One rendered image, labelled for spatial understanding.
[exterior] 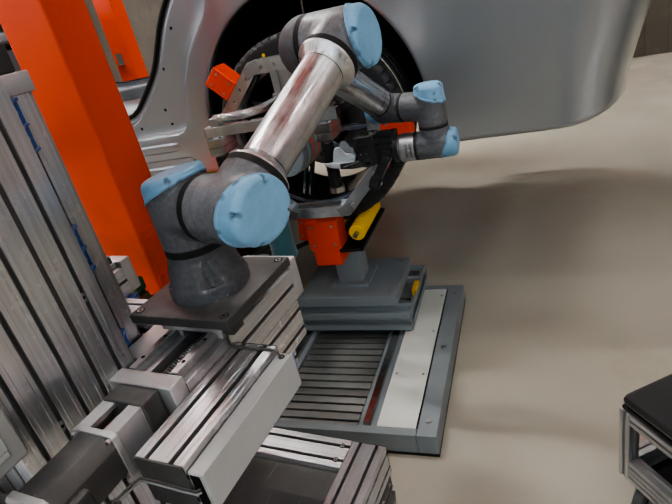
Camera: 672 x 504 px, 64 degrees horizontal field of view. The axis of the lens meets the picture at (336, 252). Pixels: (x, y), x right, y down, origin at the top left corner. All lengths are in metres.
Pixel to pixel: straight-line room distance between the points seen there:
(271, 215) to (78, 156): 0.98
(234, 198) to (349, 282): 1.35
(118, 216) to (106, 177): 0.12
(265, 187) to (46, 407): 0.49
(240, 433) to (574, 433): 1.14
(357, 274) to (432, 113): 0.89
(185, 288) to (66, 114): 0.85
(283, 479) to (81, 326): 0.69
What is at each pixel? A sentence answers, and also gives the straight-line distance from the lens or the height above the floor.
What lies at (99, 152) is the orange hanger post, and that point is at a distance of 1.69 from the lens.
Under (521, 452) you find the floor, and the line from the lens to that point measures 1.70.
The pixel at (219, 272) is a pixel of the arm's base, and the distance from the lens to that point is 0.97.
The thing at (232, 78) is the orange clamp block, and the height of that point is 1.08.
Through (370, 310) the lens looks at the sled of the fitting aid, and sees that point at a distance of 2.08.
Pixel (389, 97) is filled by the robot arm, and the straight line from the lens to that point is 1.43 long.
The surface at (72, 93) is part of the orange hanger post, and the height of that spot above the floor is 1.17.
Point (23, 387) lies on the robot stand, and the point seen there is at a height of 0.83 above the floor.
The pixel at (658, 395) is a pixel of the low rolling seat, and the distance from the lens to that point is 1.39.
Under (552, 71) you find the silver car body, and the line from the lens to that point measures 1.76.
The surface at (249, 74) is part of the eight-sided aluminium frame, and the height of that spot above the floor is 1.09.
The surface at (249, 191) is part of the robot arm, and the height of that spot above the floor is 1.02.
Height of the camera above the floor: 1.26
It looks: 25 degrees down
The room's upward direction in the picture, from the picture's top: 14 degrees counter-clockwise
